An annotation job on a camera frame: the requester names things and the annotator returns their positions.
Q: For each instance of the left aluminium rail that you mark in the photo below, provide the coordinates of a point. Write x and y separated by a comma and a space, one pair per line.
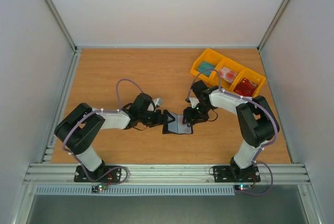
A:
60, 104

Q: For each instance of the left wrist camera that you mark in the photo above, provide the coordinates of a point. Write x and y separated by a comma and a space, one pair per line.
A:
157, 102

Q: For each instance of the yellow bin with green cards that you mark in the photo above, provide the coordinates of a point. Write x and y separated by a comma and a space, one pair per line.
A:
210, 56

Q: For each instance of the red circle card stack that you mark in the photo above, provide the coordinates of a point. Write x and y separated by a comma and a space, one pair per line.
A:
227, 74

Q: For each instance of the grey slotted cable duct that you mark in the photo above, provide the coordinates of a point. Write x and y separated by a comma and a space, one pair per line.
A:
138, 190

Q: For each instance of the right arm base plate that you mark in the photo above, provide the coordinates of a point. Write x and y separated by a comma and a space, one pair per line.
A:
221, 174

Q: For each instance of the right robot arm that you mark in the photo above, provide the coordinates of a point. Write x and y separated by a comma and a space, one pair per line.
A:
257, 122

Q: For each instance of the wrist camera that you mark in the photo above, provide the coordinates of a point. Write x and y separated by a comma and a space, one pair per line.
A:
192, 101
157, 102

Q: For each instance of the left circuit board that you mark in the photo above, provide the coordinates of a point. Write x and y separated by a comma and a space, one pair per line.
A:
99, 188

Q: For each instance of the yellow bin with red cards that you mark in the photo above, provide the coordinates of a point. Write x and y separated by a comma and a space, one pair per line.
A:
252, 76

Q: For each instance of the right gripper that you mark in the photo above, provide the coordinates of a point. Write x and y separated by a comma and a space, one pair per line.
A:
189, 116

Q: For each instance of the green card stack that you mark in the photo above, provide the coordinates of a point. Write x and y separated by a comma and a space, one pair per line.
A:
205, 68

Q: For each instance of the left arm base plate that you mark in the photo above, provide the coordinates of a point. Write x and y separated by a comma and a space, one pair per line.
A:
114, 173

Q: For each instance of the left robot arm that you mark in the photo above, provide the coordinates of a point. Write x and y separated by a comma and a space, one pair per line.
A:
78, 130

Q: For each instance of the yellow bin with circle cards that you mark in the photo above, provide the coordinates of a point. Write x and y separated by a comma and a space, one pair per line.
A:
231, 64

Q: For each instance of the black card holder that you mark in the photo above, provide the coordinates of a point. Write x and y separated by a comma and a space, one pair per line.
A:
174, 125

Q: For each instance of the circuit board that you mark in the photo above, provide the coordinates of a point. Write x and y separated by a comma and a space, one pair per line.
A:
242, 187
99, 188

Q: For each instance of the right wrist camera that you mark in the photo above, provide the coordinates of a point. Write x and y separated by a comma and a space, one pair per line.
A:
192, 101

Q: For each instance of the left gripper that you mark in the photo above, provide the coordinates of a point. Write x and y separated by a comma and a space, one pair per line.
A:
161, 121

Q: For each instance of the right circuit board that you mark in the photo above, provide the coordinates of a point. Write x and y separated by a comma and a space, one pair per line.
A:
242, 187

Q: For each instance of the aluminium rail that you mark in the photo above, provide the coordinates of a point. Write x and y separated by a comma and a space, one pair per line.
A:
60, 104
161, 174

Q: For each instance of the front aluminium rail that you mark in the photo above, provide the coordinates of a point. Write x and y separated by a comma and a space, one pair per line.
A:
161, 174

